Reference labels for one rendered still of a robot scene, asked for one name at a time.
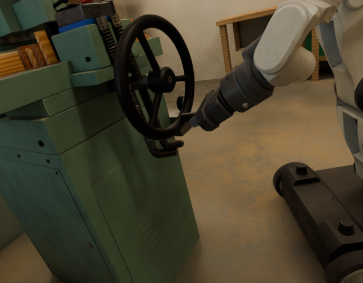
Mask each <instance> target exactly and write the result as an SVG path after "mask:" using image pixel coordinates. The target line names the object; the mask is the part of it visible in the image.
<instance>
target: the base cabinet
mask: <svg viewBox="0 0 363 283"><path fill-rule="evenodd" d="M158 117H159V120H160V123H161V125H162V127H163V129H164V128H167V127H169V126H170V125H171V121H170V117H169V113H168V110H167V105H166V101H165V97H164V95H162V98H161V102H160V106H159V109H158ZM0 194H1V195H2V196H3V199H4V200H5V201H6V203H7V204H8V206H9V208H10V209H11V211H12V212H13V214H14V215H15V217H16V218H17V220H18V221H19V223H20V225H21V226H22V228H23V229H24V231H25V232H26V234H27V236H28V237H29V239H30V240H31V242H32V243H33V245H34V246H35V248H36V250H37V251H38V253H39V254H40V256H41V257H42V259H43V260H44V262H45V263H46V265H47V267H48V268H49V270H50V271H51V272H52V274H53V275H55V276H56V277H58V278H59V279H61V280H63V281H64V282H66V283H173V281H174V279H175V278H176V276H177V274H178V272H179V271H180V269H181V268H182V266H183V264H184V262H185V261H186V259H187V258H188V256H189V254H190V253H191V251H192V249H193V248H194V246H195V244H196V243H197V241H198V239H199V237H200V236H199V232H198V227H197V223H196V219H195V216H194V212H193V208H192V204H191V201H190V196H189V192H188V188H187V183H186V180H185V176H184V172H183V168H182V164H181V161H180V157H179V154H178V155H176V156H171V157H163V158H155V157H153V156H152V155H151V153H150V152H149V150H148V147H147V144H146V142H145V139H144V137H143V135H142V134H141V133H139V132H138V131H137V130H136V129H135V128H134V127H133V126H132V125H131V123H130V122H129V121H128V119H127V118H126V116H125V117H123V118H122V119H120V120H118V121H116V122H115V123H113V124H111V125H110V126H108V127H106V128H104V129H103V130H101V131H99V132H98V133H96V134H94V135H92V136H91V137H89V138H88V139H85V140H84V141H82V142H81V143H79V144H77V145H76V146H74V147H72V148H70V149H69V150H67V151H65V152H63V153H62V154H60V155H56V154H48V153H41V152H33V151H29V150H21V149H13V148H6V147H0Z"/></svg>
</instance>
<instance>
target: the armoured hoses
mask: <svg viewBox="0 0 363 283"><path fill-rule="evenodd" d="M94 21H95V23H96V24H97V25H98V28H99V30H100V32H101V35H102V38H103V41H104V42H105V45H106V48H107V50H108V53H109V54H110V57H111V59H112V62H113V64H114V58H115V51H116V47H117V46H116V43H115V40H114V38H113V37H112V34H111V30H110V26H109V24H108V21H109V22H111V25H112V27H113V29H114V33H115V35H116V36H117V37H116V38H117V41H119V38H120V36H121V34H122V32H123V31H124V28H122V23H121V20H120V18H119V15H118V14H117V13H116V14H114V15H111V16H109V17H108V21H107V19H106V16H105V15H103V16H99V17H96V18H95V19H94ZM132 52H133V51H132V50H131V51H130V56H129V65H128V68H129V69H130V70H129V71H131V72H130V73H131V74H132V76H133V79H134V81H137V80H138V78H139V77H140V76H141V75H142V74H141V73H140V71H139V70H140V69H139V66H138V64H137V62H136V60H135V58H134V57H135V56H134V55H133V53H132ZM128 77H129V76H128ZM129 86H130V91H131V95H132V98H133V101H134V104H135V106H136V108H137V110H138V112H139V113H140V115H141V116H142V117H143V119H144V120H145V121H146V122H147V120H146V118H145V116H144V113H143V111H142V109H141V106H140V104H139V101H138V99H137V97H136V96H137V95H136V94H135V91H134V89H133V86H132V84H131V81H130V79H129ZM138 91H139V93H140V94H139V95H140V97H141V98H142V102H143V104H144V106H145V109H146V111H147V113H148V115H149V117H150V115H151V111H152V106H153V102H152V100H151V98H150V95H149V92H148V90H147V89H138ZM155 128H157V129H163V127H162V125H161V123H160V120H159V117H158V115H157V120H156V126H155ZM143 137H144V139H145V142H146V144H147V147H148V150H149V152H150V153H151V155H152V156H153V157H155V158H163V157H171V156H176V155H178V154H179V151H178V149H177V148H181V147H183V145H184V142H183V141H182V140H172V141H168V140H167V139H166V140H159V142H160V144H161V146H162V147H163V148H164V149H158V148H157V146H156V144H155V140H153V139H150V138H147V137H145V136H144V135H143Z"/></svg>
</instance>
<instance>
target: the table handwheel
mask: <svg viewBox="0 0 363 283"><path fill-rule="evenodd" d="M148 28H155V29H158V30H161V31H162V32H164V33H165V34H166V35H167V36H168V37H169V38H170V39H171V41H172V42H173V43H174V45H175V47H176V49H177V51H178V53H179V56H180V59H181V62H182V65H183V70H184V75H180V76H175V74H174V72H173V70H172V69H171V68H170V67H159V65H158V63H157V61H156V59H155V57H154V55H153V53H152V50H151V48H150V46H149V44H148V41H147V39H146V36H145V34H144V32H143V31H144V30H146V29H148ZM136 37H137V38H138V40H139V42H140V44H141V46H142V48H143V50H144V52H145V54H146V56H147V58H148V61H149V63H150V65H151V67H152V69H151V70H150V71H149V73H148V74H146V75H141V76H140V77H139V78H138V80H137V81H134V79H133V76H130V77H128V65H129V56H130V51H131V48H132V46H133V43H134V41H135V39H136ZM129 79H130V81H131V84H132V86H133V89H134V90H138V89H150V90H151V91H152V92H154V93H155V97H154V100H153V106H152V111H151V115H150V118H149V123H147V122H146V121H145V120H144V119H143V117H142V116H141V115H140V113H139V112H138V110H137V108H136V106H135V104H134V101H133V98H132V95H131V91H130V86H129ZM179 81H185V94H184V101H183V105H182V108H181V111H180V113H179V116H178V117H177V119H176V120H175V121H174V123H173V124H172V125H170V126H169V127H167V128H164V129H157V128H155V126H156V120H157V115H158V109H159V106H160V102H161V98H162V94H163V93H169V92H171V91H173V89H174V87H175V84H176V82H179ZM107 87H108V89H109V91H111V92H116V94H117V97H118V100H119V103H120V106H121V108H122V110H123V112H124V114H125V116H126V118H127V119H128V121H129V122H130V123H131V125H132V126H133V127H134V128H135V129H136V130H137V131H138V132H139V133H141V134H142V135H144V136H145V137H147V138H150V139H153V140H166V139H169V138H172V137H173V136H175V135H176V134H177V133H178V132H179V131H180V130H181V129H182V128H183V127H184V125H185V124H186V122H187V121H185V120H181V118H180V116H181V114H184V113H190V112H191V110H192V106H193V101H194V89H195V82H194V69H193V64H192V59H191V57H190V53H189V50H188V47H187V45H186V43H185V41H184V39H183V37H182V36H181V34H180V33H179V32H178V30H177V29H176V27H175V26H174V25H173V24H172V23H170V22H169V21H168V20H166V19H165V18H163V17H161V16H158V15H153V14H146V15H141V16H139V17H137V18H135V19H134V20H132V21H131V22H130V23H129V24H128V25H127V26H126V28H125V29H124V31H123V32H122V34H121V36H120V38H119V41H118V43H117V47H116V51H115V58H114V79H112V80H110V81H108V82H107Z"/></svg>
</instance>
